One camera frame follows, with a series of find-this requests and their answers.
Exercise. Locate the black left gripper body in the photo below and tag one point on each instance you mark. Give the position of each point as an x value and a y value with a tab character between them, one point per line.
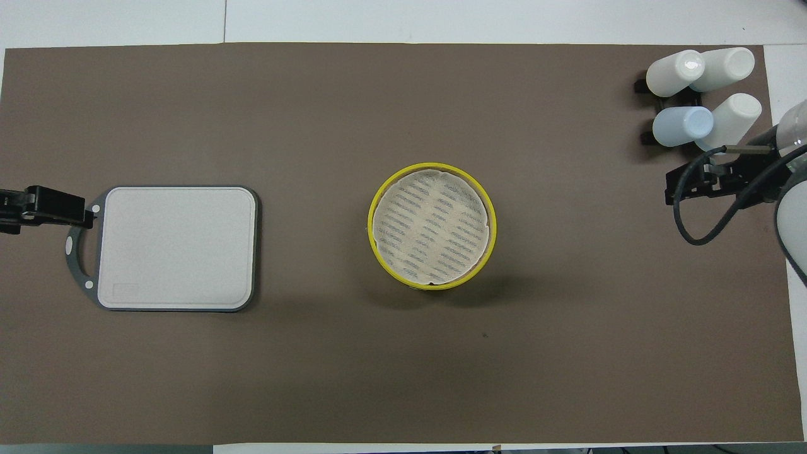
53	203

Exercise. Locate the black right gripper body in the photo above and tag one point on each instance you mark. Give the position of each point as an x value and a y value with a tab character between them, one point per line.
756	180

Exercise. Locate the yellow rimmed steamer lid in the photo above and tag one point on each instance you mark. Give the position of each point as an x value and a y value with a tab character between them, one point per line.
432	227

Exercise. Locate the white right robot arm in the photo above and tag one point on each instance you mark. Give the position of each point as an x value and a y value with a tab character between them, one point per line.
795	221

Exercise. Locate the light blue cup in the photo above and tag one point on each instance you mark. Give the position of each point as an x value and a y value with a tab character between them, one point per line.
681	126

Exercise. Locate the black cup rack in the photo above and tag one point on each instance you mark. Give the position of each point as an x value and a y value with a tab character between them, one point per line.
688	99

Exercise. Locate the grey white cutting board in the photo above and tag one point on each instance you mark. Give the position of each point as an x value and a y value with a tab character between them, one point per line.
176	246

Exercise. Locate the white cup with blue rim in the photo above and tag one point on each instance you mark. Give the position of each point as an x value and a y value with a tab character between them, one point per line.
725	68

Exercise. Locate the brown table mat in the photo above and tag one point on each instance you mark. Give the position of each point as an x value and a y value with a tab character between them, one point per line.
403	366

